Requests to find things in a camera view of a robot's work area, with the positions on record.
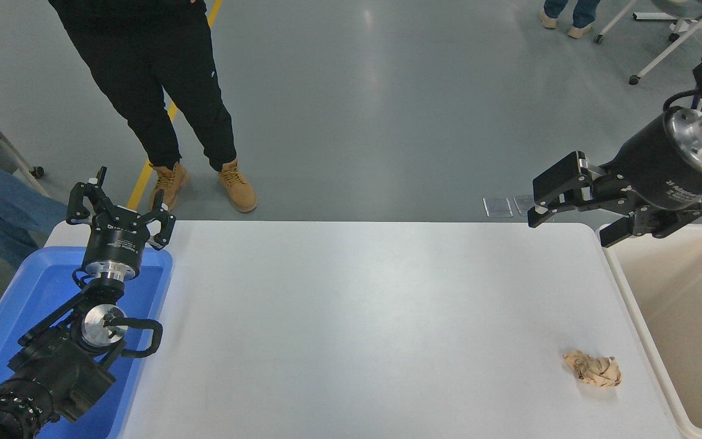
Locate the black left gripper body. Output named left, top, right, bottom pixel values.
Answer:
left=82, top=211, right=148, bottom=274

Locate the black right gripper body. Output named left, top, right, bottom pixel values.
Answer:
left=600, top=110, right=702, bottom=212

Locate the tan paper ball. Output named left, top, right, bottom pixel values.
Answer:
left=563, top=349, right=622, bottom=388

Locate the grey chair with casters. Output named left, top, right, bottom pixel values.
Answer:
left=0, top=119, right=46, bottom=197

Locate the seated person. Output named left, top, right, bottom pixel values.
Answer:
left=0, top=55, right=71, bottom=269

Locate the blue plastic tray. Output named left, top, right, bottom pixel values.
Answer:
left=0, top=246, right=174, bottom=439

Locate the large pale bin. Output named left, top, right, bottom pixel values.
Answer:
left=595, top=223, right=702, bottom=439

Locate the white-framed wheeled chair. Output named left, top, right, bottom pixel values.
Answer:
left=594, top=0, right=702, bottom=85

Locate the standing person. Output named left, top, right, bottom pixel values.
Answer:
left=48, top=0, right=258, bottom=214

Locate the walking person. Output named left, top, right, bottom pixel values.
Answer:
left=538, top=0, right=601, bottom=40

